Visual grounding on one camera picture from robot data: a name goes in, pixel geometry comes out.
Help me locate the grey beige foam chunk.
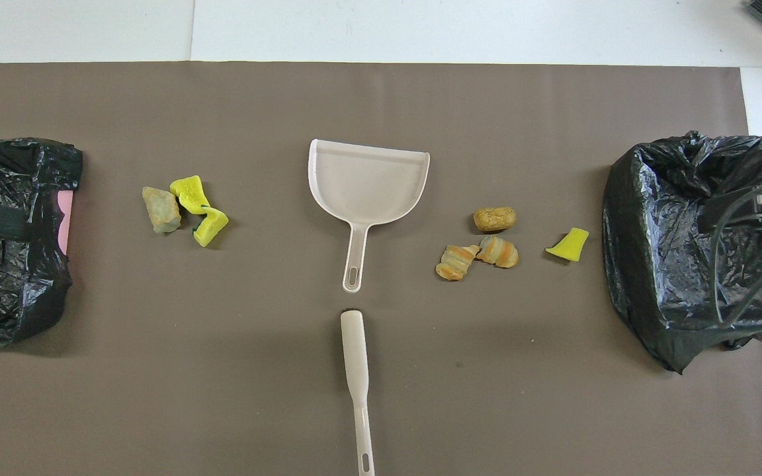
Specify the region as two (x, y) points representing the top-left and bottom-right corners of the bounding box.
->
(142, 186), (182, 235)

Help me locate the yellow sponge wedge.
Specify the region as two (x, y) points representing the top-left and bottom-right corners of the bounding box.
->
(545, 227), (590, 263)

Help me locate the yellow sponge piece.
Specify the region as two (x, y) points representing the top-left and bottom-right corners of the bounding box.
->
(192, 206), (230, 248)
(169, 175), (208, 214)

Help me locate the striped bread piece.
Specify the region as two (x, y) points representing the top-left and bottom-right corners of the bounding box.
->
(477, 236), (520, 269)
(435, 245), (481, 282)

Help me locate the brown bread roll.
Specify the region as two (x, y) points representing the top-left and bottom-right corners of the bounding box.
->
(473, 207), (517, 233)

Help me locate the beige plastic dustpan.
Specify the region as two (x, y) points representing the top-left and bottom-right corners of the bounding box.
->
(308, 138), (431, 294)

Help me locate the beige hand brush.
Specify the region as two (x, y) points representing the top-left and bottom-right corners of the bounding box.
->
(340, 309), (376, 476)

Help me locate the brown table mat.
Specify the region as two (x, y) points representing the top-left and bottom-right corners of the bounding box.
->
(0, 61), (762, 476)

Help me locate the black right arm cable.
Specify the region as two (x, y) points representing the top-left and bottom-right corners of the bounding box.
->
(712, 178), (762, 326)

